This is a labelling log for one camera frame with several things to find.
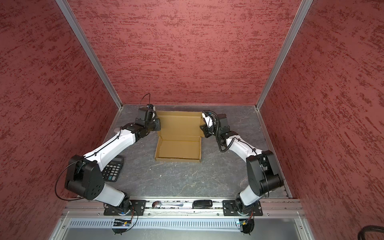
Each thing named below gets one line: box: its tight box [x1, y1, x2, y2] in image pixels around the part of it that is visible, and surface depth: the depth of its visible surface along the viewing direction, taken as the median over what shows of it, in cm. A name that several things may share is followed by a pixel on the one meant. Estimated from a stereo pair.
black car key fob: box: [192, 199, 213, 209], surface depth 75 cm
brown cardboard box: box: [155, 110, 205, 163], surface depth 93 cm
